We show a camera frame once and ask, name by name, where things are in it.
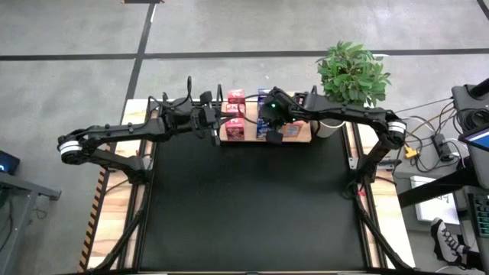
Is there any Mini Wheats cereal box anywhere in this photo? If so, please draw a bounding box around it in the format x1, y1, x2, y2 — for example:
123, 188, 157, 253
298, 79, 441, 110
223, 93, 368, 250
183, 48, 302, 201
280, 121, 305, 138

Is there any person's shoe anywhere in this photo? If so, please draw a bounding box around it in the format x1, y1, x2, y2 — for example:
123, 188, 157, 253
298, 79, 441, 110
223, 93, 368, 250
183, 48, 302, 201
430, 217, 471, 265

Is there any wooden shelf black frame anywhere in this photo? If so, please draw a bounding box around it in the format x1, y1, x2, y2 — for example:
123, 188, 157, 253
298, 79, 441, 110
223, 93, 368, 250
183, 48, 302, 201
217, 84, 318, 144

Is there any Froot Loops cereal box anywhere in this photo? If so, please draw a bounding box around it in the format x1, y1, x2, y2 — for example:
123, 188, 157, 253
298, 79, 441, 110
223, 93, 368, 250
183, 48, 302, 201
225, 117, 246, 141
227, 89, 246, 105
225, 103, 245, 118

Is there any green lit keyboard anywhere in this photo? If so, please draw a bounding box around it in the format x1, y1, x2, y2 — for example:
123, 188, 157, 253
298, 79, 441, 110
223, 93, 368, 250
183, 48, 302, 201
468, 190, 489, 238

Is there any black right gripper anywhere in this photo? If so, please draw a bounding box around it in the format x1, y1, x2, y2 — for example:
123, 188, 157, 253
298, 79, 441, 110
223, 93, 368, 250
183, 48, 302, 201
259, 86, 303, 129

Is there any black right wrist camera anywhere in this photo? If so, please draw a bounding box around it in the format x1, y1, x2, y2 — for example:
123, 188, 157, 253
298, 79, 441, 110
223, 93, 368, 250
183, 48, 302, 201
266, 130, 284, 145

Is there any green potted tree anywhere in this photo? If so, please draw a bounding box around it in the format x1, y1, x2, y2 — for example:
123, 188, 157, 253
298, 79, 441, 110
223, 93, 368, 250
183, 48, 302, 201
316, 40, 393, 108

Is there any gray desk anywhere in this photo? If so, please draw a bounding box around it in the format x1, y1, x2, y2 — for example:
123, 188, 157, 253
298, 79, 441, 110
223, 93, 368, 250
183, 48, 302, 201
0, 171, 62, 275

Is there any black desk bar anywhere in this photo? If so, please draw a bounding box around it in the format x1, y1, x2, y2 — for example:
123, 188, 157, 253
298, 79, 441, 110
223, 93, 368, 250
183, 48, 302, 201
397, 167, 489, 209

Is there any white sheet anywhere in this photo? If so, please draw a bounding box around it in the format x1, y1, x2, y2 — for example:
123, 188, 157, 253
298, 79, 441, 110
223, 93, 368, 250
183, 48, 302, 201
410, 175, 461, 225

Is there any laptop blue screen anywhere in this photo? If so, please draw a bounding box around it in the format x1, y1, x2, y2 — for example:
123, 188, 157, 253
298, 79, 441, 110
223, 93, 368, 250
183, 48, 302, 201
458, 124, 489, 154

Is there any dark device blue light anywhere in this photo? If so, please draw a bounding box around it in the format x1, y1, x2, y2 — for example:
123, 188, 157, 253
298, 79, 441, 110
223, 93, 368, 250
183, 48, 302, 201
0, 150, 21, 176

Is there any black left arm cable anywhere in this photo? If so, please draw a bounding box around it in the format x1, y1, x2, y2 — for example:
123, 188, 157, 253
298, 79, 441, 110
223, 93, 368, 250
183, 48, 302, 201
147, 75, 194, 112

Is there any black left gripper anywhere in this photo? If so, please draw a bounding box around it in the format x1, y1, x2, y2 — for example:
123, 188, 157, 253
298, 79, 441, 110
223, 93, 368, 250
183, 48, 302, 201
189, 105, 240, 147

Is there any black power strip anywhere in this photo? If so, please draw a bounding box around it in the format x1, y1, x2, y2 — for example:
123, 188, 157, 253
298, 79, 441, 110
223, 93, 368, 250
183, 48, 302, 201
431, 133, 454, 161

